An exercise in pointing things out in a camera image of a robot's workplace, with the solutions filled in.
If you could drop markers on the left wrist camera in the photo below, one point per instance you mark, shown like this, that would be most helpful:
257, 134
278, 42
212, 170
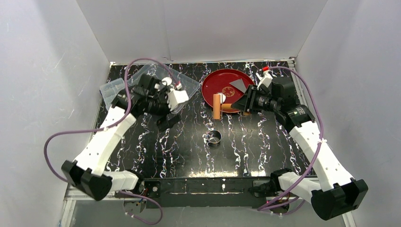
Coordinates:
176, 96

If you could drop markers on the red round tray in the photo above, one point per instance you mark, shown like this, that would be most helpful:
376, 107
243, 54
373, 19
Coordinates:
220, 82

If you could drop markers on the metal ring cutter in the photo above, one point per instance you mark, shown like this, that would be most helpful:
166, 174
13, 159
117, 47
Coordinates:
213, 138

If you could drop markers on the white dough piece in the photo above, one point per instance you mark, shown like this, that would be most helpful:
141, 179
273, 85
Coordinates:
222, 98

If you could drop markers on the clear plastic tray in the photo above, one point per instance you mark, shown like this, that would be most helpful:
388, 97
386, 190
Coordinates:
160, 71

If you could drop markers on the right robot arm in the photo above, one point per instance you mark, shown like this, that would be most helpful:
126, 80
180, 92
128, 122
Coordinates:
336, 192

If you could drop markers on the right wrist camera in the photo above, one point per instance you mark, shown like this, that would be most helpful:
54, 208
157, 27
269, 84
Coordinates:
265, 78

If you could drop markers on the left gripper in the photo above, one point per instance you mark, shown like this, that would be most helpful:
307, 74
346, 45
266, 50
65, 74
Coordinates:
163, 110

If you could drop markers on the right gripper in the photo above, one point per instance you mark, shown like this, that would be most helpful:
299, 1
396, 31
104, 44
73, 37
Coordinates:
249, 100

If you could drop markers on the wooden double-ended rolling pin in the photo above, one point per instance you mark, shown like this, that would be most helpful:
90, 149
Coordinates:
219, 108

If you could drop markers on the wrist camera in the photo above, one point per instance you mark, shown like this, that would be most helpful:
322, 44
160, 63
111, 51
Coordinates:
176, 96
265, 78

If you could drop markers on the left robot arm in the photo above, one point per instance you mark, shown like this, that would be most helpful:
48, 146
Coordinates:
87, 171

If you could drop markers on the round dough wrapper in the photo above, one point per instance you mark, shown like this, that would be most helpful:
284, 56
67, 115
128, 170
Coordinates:
167, 81

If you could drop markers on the aluminium frame rail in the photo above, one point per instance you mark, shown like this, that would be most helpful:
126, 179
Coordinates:
191, 202

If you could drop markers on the clear plastic compartment box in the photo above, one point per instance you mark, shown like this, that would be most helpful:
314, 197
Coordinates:
110, 90

